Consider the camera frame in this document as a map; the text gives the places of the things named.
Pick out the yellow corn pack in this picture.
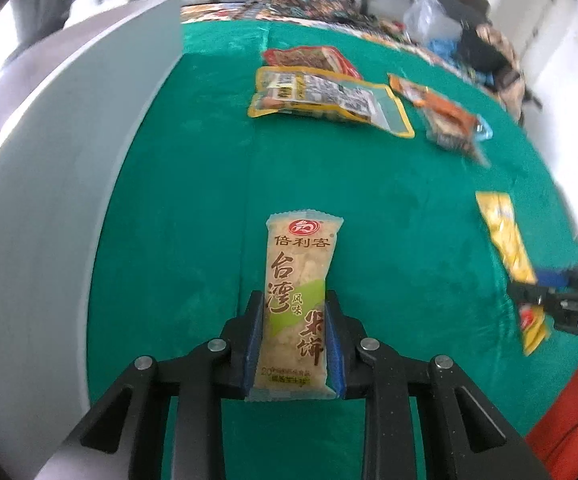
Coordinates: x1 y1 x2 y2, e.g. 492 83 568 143
476 191 551 356

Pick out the yellow sausage pack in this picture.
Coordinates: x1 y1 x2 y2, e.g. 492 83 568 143
248 66 415 139

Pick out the floral bed sheet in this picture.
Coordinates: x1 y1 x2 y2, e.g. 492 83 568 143
181 1 469 73

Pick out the clear plastic bag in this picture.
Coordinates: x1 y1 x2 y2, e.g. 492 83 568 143
403 0 455 44

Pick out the orange clear snack pack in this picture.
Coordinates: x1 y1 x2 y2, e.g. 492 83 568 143
388 74 493 141

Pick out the red snack pack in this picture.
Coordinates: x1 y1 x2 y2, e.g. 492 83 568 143
262 46 363 79

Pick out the white storage box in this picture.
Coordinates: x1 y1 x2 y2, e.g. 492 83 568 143
0 0 183 479

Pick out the green bed cover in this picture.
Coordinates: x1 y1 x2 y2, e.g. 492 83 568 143
87 22 578 434

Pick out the blue plastic bag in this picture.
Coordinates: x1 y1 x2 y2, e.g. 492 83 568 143
426 39 460 61

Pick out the black bag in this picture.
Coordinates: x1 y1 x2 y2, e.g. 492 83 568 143
456 25 512 74

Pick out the beige patterned cloth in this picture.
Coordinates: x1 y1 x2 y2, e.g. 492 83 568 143
476 23 527 122

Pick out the brown dried snack pack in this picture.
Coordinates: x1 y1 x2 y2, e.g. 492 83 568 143
421 108 490 167

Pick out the rice cracker pack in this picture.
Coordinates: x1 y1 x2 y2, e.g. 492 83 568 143
248 209 343 402

